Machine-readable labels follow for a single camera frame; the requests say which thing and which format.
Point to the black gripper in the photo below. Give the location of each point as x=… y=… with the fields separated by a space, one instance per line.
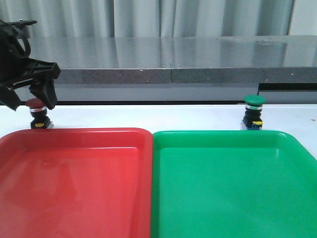
x=17 y=69

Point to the red mushroom push button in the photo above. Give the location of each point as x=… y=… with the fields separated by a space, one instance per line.
x=39 y=113

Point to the green mushroom push button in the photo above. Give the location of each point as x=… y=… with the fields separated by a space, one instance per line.
x=253 y=111

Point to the white pleated curtain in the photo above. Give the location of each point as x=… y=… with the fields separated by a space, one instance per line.
x=151 y=18

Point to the red plastic tray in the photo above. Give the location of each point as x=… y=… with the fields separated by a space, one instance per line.
x=76 y=183

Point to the grey stone counter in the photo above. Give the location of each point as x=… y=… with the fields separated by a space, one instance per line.
x=182 y=70

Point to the green plastic tray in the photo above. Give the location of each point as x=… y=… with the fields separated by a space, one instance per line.
x=233 y=184

